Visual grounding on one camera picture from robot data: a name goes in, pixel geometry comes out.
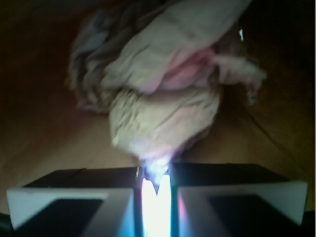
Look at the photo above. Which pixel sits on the white paper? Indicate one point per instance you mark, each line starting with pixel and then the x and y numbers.
pixel 157 69

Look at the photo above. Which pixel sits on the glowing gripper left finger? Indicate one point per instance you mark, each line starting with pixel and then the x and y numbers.
pixel 110 202

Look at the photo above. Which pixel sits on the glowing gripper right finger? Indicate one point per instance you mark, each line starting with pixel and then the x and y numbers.
pixel 234 200

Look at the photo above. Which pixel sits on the brown paper bag tray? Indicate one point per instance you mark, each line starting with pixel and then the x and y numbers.
pixel 42 130

